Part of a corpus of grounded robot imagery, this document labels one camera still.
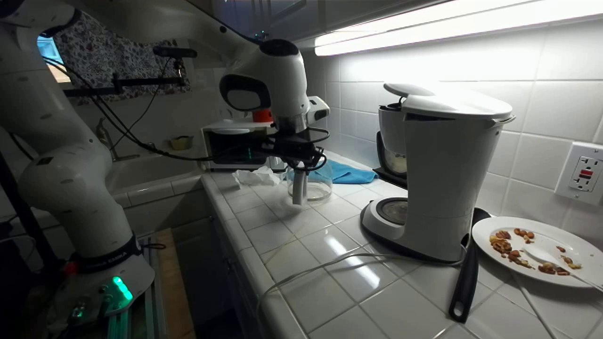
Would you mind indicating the clear plastic wrap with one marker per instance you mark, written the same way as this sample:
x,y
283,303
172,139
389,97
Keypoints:
x,y
255,178

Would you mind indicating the under-cabinet light strip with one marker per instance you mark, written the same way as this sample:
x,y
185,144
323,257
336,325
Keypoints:
x,y
453,26

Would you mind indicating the white coffee making machine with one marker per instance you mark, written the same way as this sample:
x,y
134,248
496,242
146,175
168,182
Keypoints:
x,y
445,171

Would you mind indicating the white plate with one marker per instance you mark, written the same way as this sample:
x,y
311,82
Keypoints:
x,y
553,242

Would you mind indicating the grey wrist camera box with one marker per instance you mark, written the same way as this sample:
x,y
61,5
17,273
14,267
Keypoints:
x,y
319,109

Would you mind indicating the wooden plank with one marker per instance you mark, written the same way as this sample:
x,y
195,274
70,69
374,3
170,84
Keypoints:
x,y
172,289

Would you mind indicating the white sink counter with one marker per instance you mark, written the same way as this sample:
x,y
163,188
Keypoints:
x,y
157,182

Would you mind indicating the lit monitor screen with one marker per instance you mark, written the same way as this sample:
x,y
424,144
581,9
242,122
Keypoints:
x,y
51,60

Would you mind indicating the brown food scraps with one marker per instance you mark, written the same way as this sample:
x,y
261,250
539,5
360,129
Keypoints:
x,y
502,242

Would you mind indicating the wall cabinets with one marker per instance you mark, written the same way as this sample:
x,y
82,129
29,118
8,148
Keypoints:
x,y
294,16

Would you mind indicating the yellow dish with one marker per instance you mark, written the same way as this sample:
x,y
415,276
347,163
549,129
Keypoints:
x,y
180,144

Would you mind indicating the white wall outlet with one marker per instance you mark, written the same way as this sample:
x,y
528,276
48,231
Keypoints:
x,y
585,175

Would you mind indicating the black tripod leg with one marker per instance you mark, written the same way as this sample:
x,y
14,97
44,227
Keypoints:
x,y
25,220

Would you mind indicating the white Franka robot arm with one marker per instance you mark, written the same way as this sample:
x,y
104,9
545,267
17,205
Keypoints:
x,y
50,171

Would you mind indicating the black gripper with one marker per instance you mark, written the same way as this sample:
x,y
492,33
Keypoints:
x,y
302,146

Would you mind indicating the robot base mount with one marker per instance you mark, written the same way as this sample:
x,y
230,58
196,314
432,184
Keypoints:
x,y
100,295

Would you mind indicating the blue cloth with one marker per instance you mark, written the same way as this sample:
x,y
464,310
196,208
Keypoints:
x,y
349,173

